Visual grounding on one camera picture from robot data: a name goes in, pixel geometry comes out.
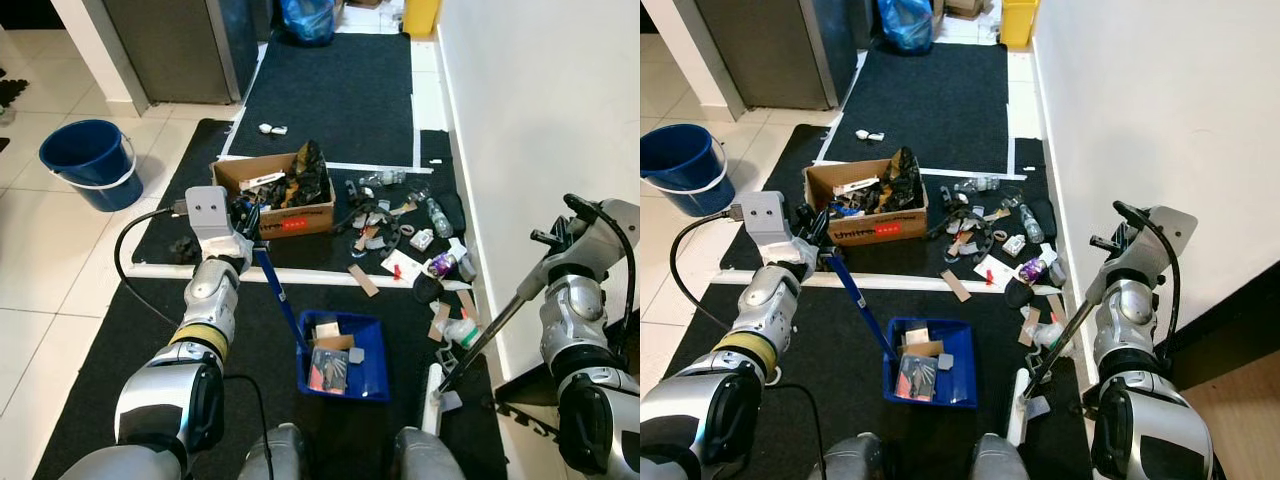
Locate broom with white head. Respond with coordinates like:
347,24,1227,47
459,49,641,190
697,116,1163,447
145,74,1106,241
421,268,550,438
1004,288,1109,448

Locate blue dustpan with long handle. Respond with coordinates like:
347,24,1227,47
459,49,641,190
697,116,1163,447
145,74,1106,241
826,250,980,410
250,244,392,404

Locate long white floor strip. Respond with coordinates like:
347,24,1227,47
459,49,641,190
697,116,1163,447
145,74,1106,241
124,262,483,294
714,267,1063,298

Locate white floor tape strip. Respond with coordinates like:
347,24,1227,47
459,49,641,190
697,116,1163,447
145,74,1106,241
407,34,422,171
220,152,437,174
818,158,1031,181
1003,50,1017,177

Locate cardboard box with red label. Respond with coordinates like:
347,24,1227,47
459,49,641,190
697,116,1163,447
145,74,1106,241
209,150,337,240
802,156,930,247

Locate black garment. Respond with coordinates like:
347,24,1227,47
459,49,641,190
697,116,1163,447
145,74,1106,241
257,139,332,213
849,146,924,218

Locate crumpled white green bottle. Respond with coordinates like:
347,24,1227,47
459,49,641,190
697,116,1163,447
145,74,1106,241
1034,317,1073,353
444,314,484,350

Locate white paper with red mark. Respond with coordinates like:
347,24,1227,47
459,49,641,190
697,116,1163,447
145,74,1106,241
381,249,427,285
971,254,1020,291

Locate blue bucket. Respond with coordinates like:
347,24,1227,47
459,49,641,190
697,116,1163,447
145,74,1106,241
640,122,730,219
37,119,145,214

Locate black mat with taped edges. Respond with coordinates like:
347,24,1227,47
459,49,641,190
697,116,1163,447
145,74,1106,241
226,31,417,167
823,38,1012,174

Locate black card package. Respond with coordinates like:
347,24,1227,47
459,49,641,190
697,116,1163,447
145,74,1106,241
896,353,939,400
307,347,350,394

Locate grey refrigerator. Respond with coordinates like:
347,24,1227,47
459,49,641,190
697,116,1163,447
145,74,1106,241
100,0,277,107
690,0,873,112

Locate blue plastic bag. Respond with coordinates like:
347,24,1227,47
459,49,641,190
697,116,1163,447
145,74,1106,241
877,0,935,54
279,0,337,47

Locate grey robot left leg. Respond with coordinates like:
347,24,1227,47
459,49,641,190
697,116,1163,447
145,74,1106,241
237,422,310,480
819,431,892,480

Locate grey robot leg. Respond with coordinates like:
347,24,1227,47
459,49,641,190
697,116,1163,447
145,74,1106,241
391,426,470,480
964,432,1042,480
819,431,892,480
237,422,310,480

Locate yellow bin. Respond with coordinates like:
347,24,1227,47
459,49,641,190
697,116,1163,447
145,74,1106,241
999,0,1039,50
402,0,442,40

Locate grey robot right leg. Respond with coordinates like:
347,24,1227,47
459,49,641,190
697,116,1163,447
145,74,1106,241
964,432,1042,480
391,426,470,480

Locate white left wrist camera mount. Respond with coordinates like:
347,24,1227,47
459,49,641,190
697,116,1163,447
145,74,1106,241
184,184,257,265
732,191,806,271

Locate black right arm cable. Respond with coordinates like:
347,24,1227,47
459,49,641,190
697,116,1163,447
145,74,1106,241
563,193,641,351
1112,199,1186,351

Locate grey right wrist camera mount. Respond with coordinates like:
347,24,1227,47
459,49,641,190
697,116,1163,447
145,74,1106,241
545,197,641,293
1098,204,1199,303

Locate black strap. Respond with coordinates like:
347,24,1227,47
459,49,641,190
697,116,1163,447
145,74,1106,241
333,180,403,253
928,186,996,259

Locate black metal bracket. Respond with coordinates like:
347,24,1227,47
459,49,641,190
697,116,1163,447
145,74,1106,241
494,393,563,443

